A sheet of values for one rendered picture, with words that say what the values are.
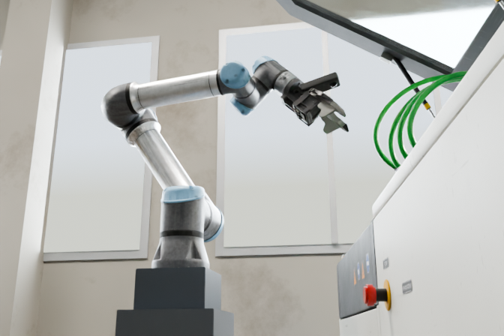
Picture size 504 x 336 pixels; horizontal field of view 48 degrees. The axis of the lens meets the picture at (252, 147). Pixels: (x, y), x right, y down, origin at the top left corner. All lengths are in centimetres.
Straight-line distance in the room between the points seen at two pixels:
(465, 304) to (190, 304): 91
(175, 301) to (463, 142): 98
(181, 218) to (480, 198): 104
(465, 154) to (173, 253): 100
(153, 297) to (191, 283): 10
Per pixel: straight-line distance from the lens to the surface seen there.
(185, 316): 141
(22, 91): 379
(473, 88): 59
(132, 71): 381
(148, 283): 147
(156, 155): 176
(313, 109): 163
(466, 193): 61
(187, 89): 166
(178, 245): 149
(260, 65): 176
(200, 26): 384
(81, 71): 396
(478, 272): 59
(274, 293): 323
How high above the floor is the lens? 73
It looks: 19 degrees up
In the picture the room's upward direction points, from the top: straight up
